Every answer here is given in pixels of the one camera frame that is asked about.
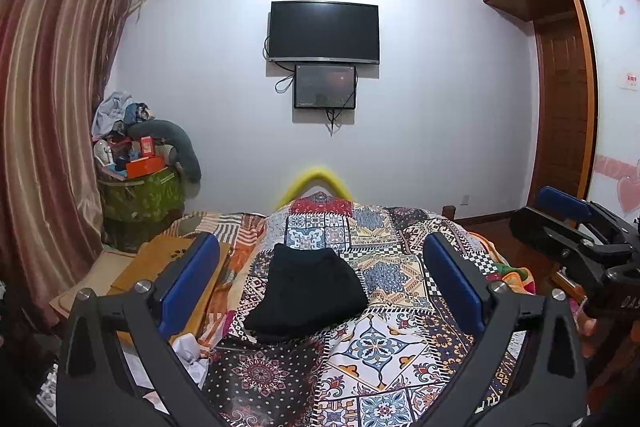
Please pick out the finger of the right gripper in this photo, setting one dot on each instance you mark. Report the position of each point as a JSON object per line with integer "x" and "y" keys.
{"x": 565, "y": 205}
{"x": 545, "y": 234}

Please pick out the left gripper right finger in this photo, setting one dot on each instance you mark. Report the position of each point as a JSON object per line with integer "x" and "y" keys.
{"x": 548, "y": 386}

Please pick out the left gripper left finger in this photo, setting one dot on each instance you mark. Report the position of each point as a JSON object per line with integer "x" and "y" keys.
{"x": 94, "y": 386}

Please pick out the wooden door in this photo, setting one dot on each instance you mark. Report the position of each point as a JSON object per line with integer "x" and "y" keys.
{"x": 563, "y": 104}

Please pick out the white cloth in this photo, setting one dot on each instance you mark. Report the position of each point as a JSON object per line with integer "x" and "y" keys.
{"x": 192, "y": 356}

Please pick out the patchwork patterned bedspread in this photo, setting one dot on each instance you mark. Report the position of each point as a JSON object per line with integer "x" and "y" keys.
{"x": 384, "y": 367}

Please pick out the wooden lap desk board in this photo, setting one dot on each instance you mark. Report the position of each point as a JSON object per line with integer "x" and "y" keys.
{"x": 164, "y": 253}

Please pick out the green patterned storage bag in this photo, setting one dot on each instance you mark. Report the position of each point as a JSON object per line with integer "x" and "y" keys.
{"x": 147, "y": 199}

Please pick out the white wardrobe sliding door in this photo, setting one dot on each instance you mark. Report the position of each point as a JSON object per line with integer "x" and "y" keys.
{"x": 614, "y": 27}

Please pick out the orange striped patterned blanket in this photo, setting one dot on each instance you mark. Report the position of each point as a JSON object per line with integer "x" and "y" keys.
{"x": 239, "y": 236}

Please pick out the folded dark teal garment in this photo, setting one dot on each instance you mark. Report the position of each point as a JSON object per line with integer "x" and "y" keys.
{"x": 306, "y": 291}

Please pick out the orange box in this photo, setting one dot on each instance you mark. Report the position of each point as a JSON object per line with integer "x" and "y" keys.
{"x": 144, "y": 166}

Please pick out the dark green neck pillow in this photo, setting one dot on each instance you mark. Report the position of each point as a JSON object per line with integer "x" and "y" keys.
{"x": 169, "y": 133}

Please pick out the small red box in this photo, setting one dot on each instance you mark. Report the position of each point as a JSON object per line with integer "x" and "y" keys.
{"x": 147, "y": 146}

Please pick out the pink striped curtain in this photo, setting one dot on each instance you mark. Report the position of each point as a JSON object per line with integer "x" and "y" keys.
{"x": 56, "y": 58}

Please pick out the yellow curved bed rail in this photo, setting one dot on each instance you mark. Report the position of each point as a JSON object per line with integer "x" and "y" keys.
{"x": 319, "y": 175}

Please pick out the small wall monitor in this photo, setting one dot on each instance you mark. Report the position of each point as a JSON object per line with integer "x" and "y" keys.
{"x": 325, "y": 86}

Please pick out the black wall television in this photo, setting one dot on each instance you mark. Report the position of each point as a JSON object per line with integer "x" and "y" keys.
{"x": 318, "y": 31}

